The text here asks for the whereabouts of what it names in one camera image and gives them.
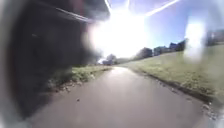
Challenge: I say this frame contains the grass verge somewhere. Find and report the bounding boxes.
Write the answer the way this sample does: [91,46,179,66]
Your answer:
[46,64,114,92]

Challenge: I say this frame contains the grey asphalt path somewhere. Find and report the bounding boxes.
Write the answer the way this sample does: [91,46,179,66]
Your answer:
[24,65,214,128]

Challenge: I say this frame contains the row of distant trees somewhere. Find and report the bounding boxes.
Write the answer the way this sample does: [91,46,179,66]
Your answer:
[101,29,224,66]

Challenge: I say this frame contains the dark trees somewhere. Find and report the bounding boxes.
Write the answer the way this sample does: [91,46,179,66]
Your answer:
[9,0,111,118]

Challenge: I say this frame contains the grass slope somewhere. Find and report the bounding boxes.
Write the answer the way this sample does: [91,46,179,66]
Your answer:
[120,43,224,105]

